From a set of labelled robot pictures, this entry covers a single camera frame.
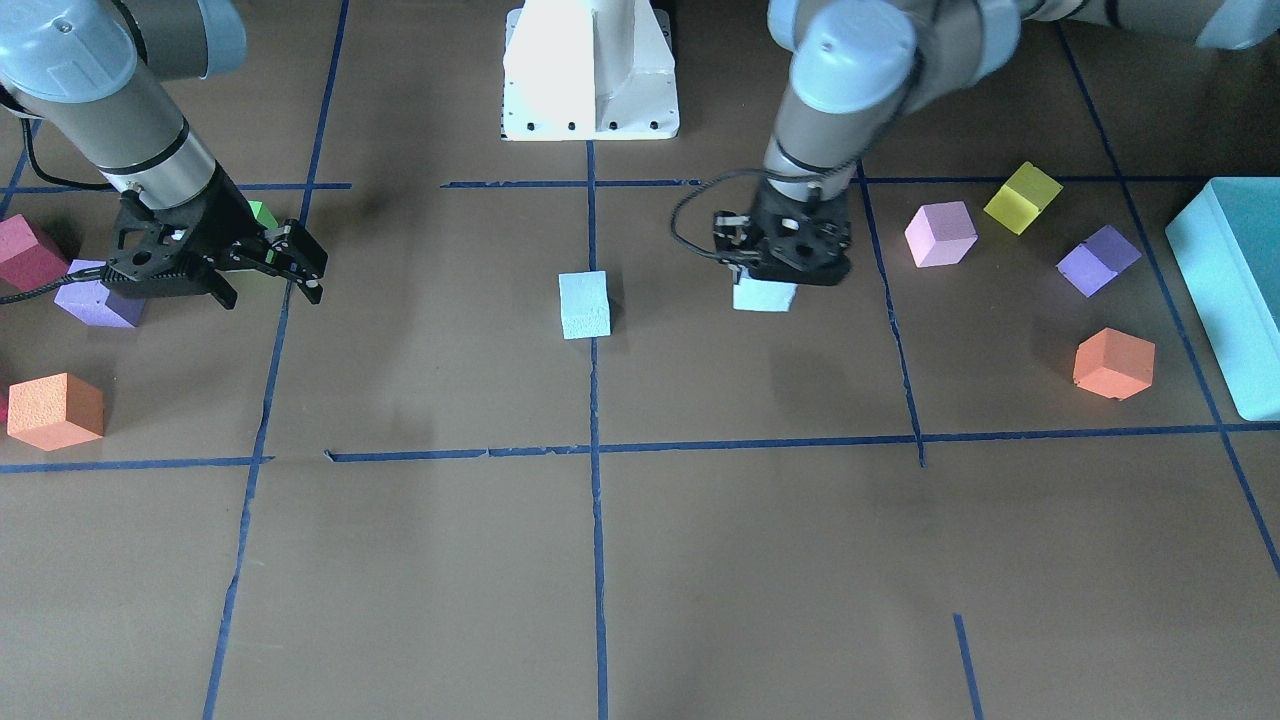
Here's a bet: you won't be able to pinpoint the light blue foam block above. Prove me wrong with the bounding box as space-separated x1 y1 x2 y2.
732 275 797 313
558 272 612 340

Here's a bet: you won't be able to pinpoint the far purple foam block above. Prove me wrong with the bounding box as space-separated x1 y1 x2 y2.
54 281 145 328

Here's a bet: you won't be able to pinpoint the near orange foam block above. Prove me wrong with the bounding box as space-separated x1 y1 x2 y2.
1071 328 1157 400

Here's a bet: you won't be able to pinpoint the teal plastic bin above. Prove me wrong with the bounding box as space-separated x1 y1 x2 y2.
1165 176 1279 421

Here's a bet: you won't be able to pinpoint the purple foam block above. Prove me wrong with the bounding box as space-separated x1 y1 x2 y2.
1056 225 1142 299
54 281 145 328

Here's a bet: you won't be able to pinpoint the far crimson foam block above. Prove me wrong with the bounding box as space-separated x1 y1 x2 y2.
1 214 70 292

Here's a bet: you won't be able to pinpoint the yellow foam block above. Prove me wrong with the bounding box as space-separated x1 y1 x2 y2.
984 161 1062 236

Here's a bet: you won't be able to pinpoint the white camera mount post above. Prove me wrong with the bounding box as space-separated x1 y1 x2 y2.
500 1 681 142

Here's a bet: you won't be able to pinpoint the green foam block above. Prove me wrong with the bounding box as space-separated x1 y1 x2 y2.
239 200 279 274

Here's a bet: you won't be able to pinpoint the far orange foam block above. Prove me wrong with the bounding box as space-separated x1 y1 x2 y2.
6 373 105 452

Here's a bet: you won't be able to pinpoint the near purple foam block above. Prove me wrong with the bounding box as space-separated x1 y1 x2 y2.
1056 225 1142 299

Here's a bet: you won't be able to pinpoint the orange foam block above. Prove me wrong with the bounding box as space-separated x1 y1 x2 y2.
6 373 105 452
1071 328 1157 400

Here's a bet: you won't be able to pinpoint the light pink foam block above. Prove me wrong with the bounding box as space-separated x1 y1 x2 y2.
904 201 979 268

